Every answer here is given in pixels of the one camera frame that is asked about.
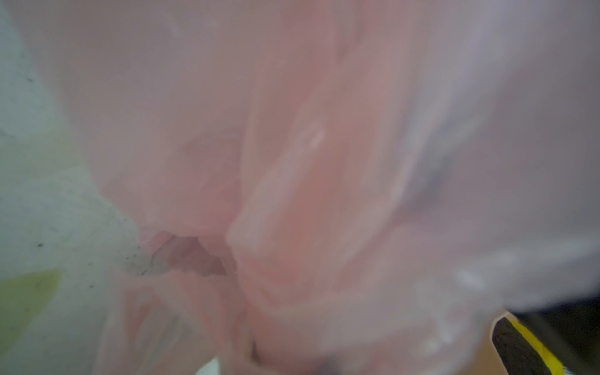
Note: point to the yellow fake banana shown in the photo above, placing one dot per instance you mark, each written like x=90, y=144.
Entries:
x=552, y=363

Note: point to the pink printed plastic bag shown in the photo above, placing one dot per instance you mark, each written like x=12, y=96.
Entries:
x=349, y=187

